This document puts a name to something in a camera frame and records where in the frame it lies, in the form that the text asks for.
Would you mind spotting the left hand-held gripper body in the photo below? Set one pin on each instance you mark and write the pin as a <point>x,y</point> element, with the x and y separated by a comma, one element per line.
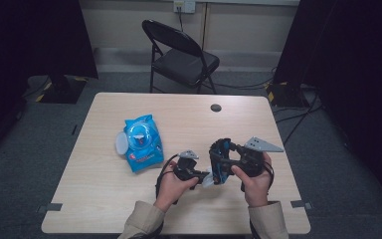
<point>189,154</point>

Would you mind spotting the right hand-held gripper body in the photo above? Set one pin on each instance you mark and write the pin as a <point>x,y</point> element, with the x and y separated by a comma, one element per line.
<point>260,145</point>

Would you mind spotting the white wet wipe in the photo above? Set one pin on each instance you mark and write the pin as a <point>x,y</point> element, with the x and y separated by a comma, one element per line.
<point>208,182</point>

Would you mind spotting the blue and black toy car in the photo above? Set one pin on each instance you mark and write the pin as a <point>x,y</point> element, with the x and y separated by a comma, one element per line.
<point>217,172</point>

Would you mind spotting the blue wet wipes pack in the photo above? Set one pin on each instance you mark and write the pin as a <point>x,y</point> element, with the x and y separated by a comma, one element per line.
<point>152,149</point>

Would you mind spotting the person's left hand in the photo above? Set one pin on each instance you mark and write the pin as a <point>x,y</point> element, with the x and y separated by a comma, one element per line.
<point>169,191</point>

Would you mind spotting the person's right hand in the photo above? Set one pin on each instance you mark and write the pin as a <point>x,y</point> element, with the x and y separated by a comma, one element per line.
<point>257,189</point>

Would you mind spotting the dark round table grommet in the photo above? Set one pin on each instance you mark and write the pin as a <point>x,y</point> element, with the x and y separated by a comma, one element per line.
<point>216,108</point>

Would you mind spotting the black stand base yellow tape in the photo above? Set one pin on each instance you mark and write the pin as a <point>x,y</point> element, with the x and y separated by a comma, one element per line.
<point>285,94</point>
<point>63,91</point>

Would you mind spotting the black folding chair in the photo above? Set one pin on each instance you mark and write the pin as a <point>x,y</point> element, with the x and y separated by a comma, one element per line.
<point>182,63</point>

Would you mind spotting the black curtain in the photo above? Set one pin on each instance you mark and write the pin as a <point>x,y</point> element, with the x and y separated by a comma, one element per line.
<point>30,40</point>
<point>361,66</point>

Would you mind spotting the grey tape mark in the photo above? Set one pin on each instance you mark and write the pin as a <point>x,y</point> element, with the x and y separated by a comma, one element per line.
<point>51,207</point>

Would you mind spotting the beige wall conduit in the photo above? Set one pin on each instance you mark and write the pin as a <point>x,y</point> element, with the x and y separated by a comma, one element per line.
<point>205,26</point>

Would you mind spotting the white wall socket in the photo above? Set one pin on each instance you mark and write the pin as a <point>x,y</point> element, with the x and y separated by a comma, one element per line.
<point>184,5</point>

